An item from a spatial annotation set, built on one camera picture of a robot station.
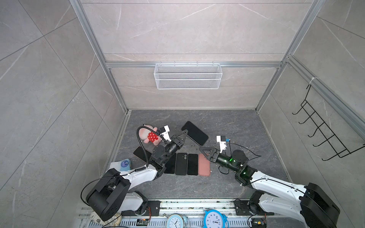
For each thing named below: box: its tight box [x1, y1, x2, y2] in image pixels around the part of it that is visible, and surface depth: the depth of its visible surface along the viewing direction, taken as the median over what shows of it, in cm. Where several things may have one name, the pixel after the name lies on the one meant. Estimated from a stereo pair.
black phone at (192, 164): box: [187, 153, 199, 176], surface depth 90 cm
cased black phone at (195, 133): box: [181, 121, 209, 146], surface depth 75 cm
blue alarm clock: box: [203, 209, 230, 228], surface depth 70 cm
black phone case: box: [175, 152, 188, 176], surface depth 92 cm
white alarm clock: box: [166, 214, 188, 228], surface depth 68 cm
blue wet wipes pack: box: [109, 158, 132, 172], surface depth 85 cm
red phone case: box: [198, 153, 211, 177], surface depth 89 cm
